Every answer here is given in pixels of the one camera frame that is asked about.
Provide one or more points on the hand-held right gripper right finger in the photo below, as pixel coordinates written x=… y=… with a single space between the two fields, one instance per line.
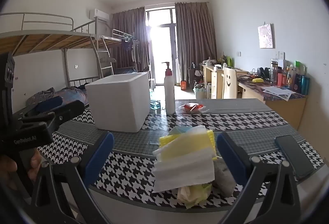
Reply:
x=231 y=157

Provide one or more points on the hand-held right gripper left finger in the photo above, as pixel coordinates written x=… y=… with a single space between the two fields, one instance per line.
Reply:
x=99 y=154

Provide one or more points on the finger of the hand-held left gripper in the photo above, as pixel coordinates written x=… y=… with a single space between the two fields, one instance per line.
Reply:
x=69 y=111
x=48 y=105

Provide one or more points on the grey sponge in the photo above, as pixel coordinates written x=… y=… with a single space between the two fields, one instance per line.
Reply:
x=225 y=177

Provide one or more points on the white foam box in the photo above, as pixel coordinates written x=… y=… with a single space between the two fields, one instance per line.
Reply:
x=115 y=103

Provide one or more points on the pale yellow foam sheet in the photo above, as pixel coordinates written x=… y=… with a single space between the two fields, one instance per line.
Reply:
x=182 y=153

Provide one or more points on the floral tissue packet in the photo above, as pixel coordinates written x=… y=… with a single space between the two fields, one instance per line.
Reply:
x=192 y=194

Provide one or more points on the person's left hand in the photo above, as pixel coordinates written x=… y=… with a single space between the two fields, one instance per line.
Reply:
x=35 y=165

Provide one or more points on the grey garment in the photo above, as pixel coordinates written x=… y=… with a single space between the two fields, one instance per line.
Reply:
x=43 y=95

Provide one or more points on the blue patterned quilt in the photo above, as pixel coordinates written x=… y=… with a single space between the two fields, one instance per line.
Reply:
x=73 y=96

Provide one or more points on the houndstooth tablecloth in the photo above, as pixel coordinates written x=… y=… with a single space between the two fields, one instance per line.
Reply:
x=231 y=121

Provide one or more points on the dark smartphone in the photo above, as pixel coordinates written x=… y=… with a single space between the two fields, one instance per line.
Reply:
x=293 y=157

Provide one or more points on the red snack packet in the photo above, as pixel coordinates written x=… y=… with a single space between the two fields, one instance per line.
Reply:
x=191 y=107

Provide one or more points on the metal bunk bed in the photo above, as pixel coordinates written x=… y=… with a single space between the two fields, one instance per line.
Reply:
x=46 y=40
x=119 y=34

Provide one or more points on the wooden desk with patterned cover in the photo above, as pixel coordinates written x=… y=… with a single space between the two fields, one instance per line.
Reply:
x=280 y=108

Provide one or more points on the wooden smiley face chair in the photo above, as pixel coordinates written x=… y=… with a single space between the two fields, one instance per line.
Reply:
x=230 y=85

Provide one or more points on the waste bin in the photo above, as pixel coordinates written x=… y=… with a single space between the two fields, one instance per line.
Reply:
x=199 y=91

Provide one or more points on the blue liquid glass bottle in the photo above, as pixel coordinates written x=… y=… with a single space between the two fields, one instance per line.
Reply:
x=155 y=105

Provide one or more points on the wooden desk with drawers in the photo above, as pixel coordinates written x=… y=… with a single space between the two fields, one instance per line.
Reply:
x=214 y=82

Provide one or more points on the printed papers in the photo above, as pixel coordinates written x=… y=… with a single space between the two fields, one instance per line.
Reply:
x=279 y=92

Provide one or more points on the yellow object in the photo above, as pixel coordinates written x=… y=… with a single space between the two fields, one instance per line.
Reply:
x=257 y=80

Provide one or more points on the orange container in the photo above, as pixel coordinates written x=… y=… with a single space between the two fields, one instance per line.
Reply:
x=183 y=85

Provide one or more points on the white lotion pump bottle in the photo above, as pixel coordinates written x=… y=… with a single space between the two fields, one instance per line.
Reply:
x=169 y=95

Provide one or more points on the hanging dark clothes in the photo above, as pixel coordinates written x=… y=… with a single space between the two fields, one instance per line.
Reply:
x=128 y=45

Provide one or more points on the black headphones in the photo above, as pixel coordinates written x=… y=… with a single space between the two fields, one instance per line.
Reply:
x=263 y=73

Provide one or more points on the dark bag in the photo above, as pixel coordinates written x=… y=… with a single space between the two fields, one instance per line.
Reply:
x=192 y=72

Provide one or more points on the green box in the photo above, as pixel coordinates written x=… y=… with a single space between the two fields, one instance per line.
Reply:
x=228 y=61

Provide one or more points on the row of toiletry bottles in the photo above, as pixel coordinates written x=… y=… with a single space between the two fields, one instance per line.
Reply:
x=290 y=77

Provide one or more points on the white air conditioner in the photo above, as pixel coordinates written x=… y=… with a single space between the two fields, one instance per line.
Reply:
x=99 y=14

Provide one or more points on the brown curtain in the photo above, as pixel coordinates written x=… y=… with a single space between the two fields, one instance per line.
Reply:
x=128 y=26
x=195 y=39

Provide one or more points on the glass balcony door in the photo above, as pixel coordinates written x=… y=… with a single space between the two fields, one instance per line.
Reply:
x=162 y=41

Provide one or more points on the white wall socket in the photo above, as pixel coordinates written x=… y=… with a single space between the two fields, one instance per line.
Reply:
x=281 y=54

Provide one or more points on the cartoon wall picture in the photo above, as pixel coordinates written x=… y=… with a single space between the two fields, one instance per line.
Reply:
x=265 y=36

